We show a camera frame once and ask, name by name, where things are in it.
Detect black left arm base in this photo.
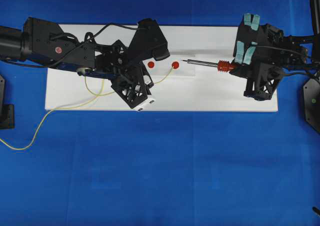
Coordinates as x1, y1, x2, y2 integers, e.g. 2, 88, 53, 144
0, 76, 15, 130

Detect red dot mark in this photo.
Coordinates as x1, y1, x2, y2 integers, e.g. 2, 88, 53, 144
171, 61, 180, 69
147, 61, 155, 69

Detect red dot mark middle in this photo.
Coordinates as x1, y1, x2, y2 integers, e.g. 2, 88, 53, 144
147, 61, 155, 69

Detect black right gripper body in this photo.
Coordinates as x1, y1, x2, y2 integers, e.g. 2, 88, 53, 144
252, 23, 309, 71

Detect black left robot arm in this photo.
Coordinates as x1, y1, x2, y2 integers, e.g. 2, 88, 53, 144
0, 17, 170, 111

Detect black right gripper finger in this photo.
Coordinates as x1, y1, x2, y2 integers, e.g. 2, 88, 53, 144
233, 13, 261, 65
229, 62, 285, 101

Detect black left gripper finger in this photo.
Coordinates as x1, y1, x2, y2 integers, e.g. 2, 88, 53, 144
111, 62, 155, 111
127, 18, 170, 61

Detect white paper sheet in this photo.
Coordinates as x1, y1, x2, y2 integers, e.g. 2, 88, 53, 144
45, 25, 278, 112

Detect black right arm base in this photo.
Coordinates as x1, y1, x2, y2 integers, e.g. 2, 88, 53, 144
303, 79, 320, 133

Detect red handled soldering iron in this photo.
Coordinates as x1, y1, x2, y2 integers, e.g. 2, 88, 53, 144
182, 59, 237, 73

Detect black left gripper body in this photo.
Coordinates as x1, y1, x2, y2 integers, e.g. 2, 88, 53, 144
93, 40, 145, 80

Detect blue table cloth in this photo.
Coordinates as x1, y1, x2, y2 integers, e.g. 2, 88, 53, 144
0, 0, 320, 226

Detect yellow solder wire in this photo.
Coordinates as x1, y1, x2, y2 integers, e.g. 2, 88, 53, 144
0, 65, 176, 151

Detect red dot mark right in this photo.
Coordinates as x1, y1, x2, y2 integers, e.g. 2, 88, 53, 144
171, 61, 180, 69

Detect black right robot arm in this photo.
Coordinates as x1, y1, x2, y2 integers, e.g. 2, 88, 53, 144
229, 13, 320, 101

